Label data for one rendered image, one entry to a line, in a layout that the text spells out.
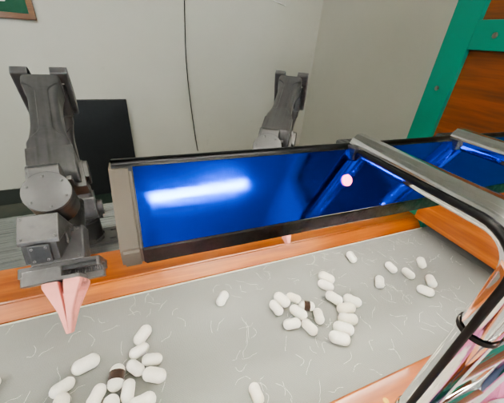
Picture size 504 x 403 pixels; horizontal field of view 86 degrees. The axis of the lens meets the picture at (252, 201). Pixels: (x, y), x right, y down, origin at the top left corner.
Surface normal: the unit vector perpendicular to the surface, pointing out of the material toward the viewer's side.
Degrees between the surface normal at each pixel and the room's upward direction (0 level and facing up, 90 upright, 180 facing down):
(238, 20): 90
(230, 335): 0
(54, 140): 30
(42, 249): 76
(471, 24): 90
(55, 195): 40
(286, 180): 58
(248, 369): 0
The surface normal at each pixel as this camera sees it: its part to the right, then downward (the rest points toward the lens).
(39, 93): 0.30, -0.50
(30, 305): 0.31, -0.25
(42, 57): 0.41, 0.50
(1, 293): 0.07, -0.85
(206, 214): 0.34, -0.03
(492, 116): -0.93, 0.13
